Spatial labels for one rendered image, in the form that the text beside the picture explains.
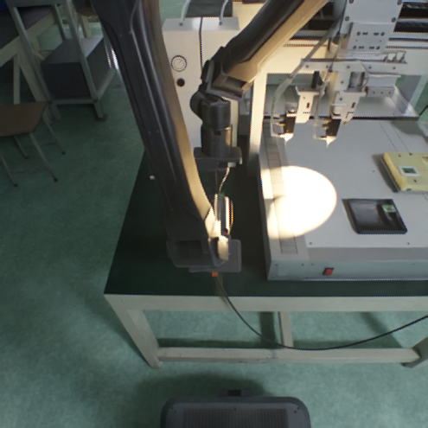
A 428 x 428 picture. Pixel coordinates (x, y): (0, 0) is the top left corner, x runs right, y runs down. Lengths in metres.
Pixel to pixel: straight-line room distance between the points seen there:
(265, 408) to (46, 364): 1.03
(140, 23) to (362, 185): 0.81
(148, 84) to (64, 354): 1.50
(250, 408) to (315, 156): 0.89
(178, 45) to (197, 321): 1.22
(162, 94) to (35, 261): 1.79
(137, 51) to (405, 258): 0.75
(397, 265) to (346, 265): 0.13
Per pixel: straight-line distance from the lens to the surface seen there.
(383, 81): 0.89
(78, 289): 1.85
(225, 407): 1.24
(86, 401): 1.61
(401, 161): 1.10
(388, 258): 0.86
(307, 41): 0.90
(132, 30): 0.37
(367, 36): 0.82
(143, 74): 0.37
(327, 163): 1.06
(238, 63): 0.55
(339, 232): 0.86
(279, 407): 1.26
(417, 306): 1.03
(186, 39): 0.93
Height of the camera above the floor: 1.49
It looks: 48 degrees down
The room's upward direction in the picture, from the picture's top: 2 degrees counter-clockwise
